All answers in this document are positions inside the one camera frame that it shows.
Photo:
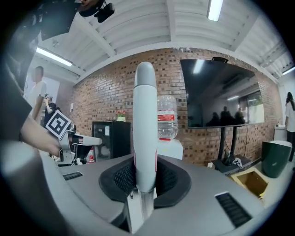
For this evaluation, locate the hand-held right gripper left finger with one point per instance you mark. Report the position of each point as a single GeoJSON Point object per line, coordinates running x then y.
{"type": "Point", "coordinates": [92, 184]}

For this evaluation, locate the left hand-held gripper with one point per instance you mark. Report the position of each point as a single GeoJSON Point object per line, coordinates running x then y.
{"type": "Point", "coordinates": [57, 124]}

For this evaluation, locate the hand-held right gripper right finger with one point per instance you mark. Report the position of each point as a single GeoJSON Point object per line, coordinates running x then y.
{"type": "Point", "coordinates": [202, 196]}

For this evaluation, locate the person's left forearm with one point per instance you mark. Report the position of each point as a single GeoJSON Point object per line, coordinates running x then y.
{"type": "Point", "coordinates": [39, 136]}

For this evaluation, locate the white plastic bag red print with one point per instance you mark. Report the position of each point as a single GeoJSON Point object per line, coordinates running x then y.
{"type": "Point", "coordinates": [91, 156]}

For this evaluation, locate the black glass-door fridge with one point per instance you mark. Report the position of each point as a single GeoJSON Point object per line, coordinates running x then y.
{"type": "Point", "coordinates": [115, 138]}

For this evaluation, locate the potted flowers white pot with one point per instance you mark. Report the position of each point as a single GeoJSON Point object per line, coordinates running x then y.
{"type": "Point", "coordinates": [121, 116]}

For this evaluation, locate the black and white patterned object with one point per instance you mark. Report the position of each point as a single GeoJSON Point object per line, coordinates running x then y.
{"type": "Point", "coordinates": [237, 162]}

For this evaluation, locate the open cardboard box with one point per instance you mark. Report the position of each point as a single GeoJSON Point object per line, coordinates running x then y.
{"type": "Point", "coordinates": [251, 182]}

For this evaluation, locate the white water dispenser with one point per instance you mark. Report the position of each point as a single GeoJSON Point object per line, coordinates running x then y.
{"type": "Point", "coordinates": [172, 149]}

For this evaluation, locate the black television stand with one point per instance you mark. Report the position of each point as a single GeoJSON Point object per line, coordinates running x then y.
{"type": "Point", "coordinates": [223, 143]}

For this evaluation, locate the clear water bottle red label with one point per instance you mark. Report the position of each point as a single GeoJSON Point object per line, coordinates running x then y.
{"type": "Point", "coordinates": [167, 124]}

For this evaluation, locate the green bin white lid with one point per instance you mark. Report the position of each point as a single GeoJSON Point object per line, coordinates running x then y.
{"type": "Point", "coordinates": [275, 161]}

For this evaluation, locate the person's black clothing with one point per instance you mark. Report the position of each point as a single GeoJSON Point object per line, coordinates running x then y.
{"type": "Point", "coordinates": [13, 103]}

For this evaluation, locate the ceiling tube light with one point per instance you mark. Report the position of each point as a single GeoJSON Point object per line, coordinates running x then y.
{"type": "Point", "coordinates": [214, 10]}
{"type": "Point", "coordinates": [289, 70]}
{"type": "Point", "coordinates": [54, 57]}

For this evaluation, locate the white sink cabinet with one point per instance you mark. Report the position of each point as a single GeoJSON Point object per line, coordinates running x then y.
{"type": "Point", "coordinates": [280, 133]}

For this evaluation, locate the large black television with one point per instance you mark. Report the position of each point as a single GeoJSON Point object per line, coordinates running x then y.
{"type": "Point", "coordinates": [219, 92]}

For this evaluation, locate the white wall socket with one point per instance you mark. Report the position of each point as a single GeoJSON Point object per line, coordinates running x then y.
{"type": "Point", "coordinates": [210, 165]}

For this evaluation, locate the white wall notice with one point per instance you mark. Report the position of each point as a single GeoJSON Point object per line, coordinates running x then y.
{"type": "Point", "coordinates": [72, 107]}

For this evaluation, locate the black head-worn camera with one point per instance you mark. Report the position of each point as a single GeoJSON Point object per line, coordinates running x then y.
{"type": "Point", "coordinates": [104, 12]}

